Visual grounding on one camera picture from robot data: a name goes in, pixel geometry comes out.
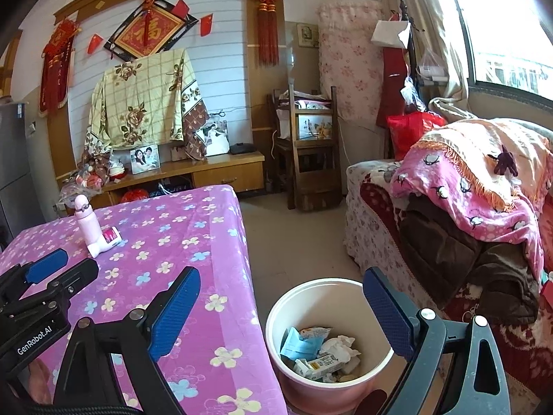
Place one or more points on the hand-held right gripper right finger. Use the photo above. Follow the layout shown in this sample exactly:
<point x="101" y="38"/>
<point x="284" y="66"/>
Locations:
<point x="389" y="315"/>

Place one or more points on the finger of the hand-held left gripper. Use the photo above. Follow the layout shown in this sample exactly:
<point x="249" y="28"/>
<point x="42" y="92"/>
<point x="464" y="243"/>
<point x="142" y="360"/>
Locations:
<point x="45" y="264"/>
<point x="77" y="277"/>

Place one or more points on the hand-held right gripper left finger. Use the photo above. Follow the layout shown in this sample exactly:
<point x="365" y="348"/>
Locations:
<point x="173" y="311"/>

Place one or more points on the white tissue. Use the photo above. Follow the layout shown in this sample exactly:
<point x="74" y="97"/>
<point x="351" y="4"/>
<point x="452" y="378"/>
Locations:
<point x="339" y="346"/>

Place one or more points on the white printed wrapper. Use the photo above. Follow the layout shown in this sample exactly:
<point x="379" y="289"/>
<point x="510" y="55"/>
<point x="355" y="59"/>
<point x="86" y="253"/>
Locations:
<point x="313" y="333"/>

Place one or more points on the blue face mask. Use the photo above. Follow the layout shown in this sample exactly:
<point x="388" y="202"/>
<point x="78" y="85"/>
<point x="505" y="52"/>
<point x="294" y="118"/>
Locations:
<point x="298" y="341"/>

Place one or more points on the white bucket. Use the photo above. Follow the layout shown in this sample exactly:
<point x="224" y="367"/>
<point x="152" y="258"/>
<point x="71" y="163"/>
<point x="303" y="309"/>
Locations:
<point x="302" y="393"/>

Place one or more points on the person's left forearm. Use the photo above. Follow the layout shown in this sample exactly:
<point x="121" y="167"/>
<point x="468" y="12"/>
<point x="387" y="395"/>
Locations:
<point x="41" y="382"/>

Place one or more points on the white bottle magenta label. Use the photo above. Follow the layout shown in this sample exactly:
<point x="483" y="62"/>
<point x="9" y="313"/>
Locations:
<point x="103" y="242"/>

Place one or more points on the pink water bottle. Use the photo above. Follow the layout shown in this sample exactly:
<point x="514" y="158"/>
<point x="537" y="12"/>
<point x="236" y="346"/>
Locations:
<point x="88" y="224"/>

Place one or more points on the pink floral tablecloth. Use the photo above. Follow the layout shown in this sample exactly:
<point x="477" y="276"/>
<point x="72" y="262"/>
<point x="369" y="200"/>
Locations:
<point x="173" y="233"/>

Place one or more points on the brown jacket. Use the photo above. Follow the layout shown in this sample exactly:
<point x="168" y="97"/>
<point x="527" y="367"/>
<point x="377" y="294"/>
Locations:
<point x="440" y="246"/>

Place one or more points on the floral covered sofa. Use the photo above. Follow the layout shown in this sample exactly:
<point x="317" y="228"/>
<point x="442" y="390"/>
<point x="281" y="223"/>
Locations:
<point x="367" y="224"/>

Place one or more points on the plastic wrapped gift basket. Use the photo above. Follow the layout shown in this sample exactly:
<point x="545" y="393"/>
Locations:
<point x="86" y="177"/>

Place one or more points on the red patterned sofa throw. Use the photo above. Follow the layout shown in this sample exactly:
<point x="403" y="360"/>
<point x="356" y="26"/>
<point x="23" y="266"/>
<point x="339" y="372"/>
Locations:
<point x="376" y="207"/>

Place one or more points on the grey refrigerator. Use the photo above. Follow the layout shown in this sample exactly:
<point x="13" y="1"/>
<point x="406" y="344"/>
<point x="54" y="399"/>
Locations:
<point x="13" y="160"/>

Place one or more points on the framed couple photo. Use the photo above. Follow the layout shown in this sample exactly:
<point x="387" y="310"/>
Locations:
<point x="145" y="160"/>

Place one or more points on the pink printed blanket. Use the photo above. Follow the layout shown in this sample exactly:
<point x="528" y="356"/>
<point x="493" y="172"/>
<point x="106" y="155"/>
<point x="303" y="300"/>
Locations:
<point x="458" y="190"/>

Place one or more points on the dark wooden chair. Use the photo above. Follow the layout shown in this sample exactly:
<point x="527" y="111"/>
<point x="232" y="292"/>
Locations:
<point x="315" y="190"/>

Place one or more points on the wooden cabinet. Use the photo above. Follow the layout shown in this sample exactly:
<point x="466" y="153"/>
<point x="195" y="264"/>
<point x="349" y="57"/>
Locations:
<point x="224" y="175"/>

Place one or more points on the framed wedding photo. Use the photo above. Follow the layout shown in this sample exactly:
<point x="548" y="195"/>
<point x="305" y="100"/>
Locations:
<point x="216" y="140"/>

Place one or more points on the black set-top box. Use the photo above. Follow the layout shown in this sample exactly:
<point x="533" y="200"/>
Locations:
<point x="242" y="148"/>

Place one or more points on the red plastic bag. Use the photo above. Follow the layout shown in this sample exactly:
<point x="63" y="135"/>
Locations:
<point x="406" y="134"/>

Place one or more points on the peach fringed blanket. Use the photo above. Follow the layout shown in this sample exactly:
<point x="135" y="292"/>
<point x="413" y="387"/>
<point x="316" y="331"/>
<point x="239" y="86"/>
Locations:
<point x="475" y="138"/>

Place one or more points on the small red flag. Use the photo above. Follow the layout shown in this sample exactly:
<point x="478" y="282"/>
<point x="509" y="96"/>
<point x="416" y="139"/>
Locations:
<point x="179" y="7"/>
<point x="95" y="44"/>
<point x="206" y="25"/>

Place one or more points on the red hanging garment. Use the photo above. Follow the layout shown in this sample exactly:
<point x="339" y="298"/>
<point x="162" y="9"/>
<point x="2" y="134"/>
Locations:
<point x="391" y="86"/>

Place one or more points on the tall floral dust cover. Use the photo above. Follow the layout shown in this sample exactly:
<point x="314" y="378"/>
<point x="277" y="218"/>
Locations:
<point x="350" y="73"/>

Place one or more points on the clear hanging plastic bag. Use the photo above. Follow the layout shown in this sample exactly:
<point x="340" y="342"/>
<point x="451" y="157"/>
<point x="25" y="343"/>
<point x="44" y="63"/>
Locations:
<point x="432" y="67"/>

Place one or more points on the dark coat rack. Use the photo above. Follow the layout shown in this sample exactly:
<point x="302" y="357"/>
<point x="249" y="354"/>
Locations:
<point x="410" y="60"/>

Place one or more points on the white paper bag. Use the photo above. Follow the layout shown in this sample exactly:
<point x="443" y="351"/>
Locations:
<point x="389" y="33"/>

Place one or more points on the beige curtain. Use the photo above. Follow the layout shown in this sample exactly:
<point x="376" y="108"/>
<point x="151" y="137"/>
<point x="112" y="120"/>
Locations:
<point x="445" y="30"/>

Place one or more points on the window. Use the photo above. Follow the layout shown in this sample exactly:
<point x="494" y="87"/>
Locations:
<point x="510" y="30"/>

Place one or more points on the red tasselled wall hanging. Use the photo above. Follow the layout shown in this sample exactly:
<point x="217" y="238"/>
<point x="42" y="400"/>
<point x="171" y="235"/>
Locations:
<point x="56" y="73"/>

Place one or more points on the diamond framed red wall picture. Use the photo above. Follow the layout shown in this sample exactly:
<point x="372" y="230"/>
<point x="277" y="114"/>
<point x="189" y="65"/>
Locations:
<point x="144" y="32"/>

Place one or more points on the small framed wall picture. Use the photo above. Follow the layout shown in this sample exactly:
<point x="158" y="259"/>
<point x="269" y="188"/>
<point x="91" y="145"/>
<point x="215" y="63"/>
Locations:
<point x="307" y="35"/>

